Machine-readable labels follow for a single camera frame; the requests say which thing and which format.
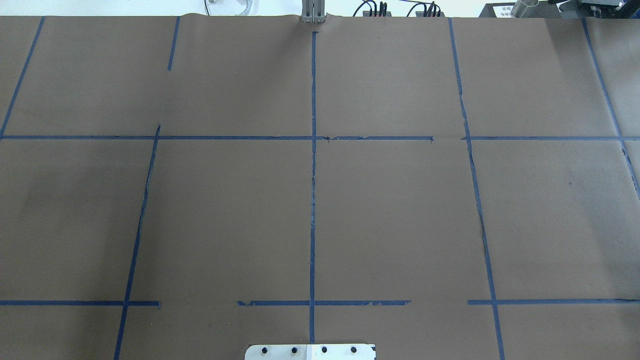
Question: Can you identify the silver metal cylinder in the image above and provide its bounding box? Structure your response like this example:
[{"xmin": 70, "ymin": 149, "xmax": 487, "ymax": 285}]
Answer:
[{"xmin": 510, "ymin": 0, "xmax": 540, "ymax": 19}]

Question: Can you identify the aluminium frame post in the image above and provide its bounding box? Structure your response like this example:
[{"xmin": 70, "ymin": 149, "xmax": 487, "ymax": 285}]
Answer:
[{"xmin": 301, "ymin": 0, "xmax": 327, "ymax": 24}]

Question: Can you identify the white camera pole with base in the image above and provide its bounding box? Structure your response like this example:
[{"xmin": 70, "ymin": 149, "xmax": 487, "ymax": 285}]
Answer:
[{"xmin": 244, "ymin": 343, "xmax": 377, "ymax": 360}]

